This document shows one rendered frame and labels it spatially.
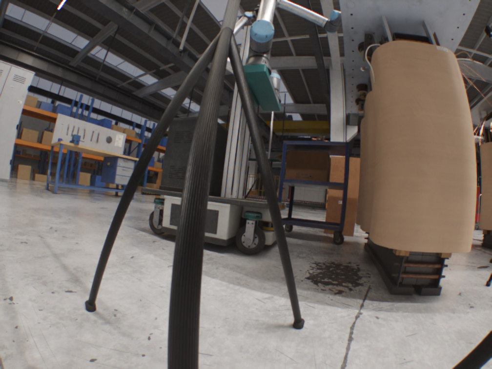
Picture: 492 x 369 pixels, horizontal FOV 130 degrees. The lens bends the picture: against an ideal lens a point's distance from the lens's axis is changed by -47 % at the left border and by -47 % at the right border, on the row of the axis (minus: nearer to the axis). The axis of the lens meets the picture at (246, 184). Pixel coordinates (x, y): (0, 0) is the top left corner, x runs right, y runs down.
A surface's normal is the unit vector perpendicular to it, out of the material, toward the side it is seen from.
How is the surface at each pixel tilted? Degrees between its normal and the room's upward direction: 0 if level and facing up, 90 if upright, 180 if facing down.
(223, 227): 90
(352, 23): 180
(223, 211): 90
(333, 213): 90
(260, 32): 95
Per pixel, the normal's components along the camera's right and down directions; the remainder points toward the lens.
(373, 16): -0.11, 0.99
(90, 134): 0.90, 0.07
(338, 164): -0.41, -0.09
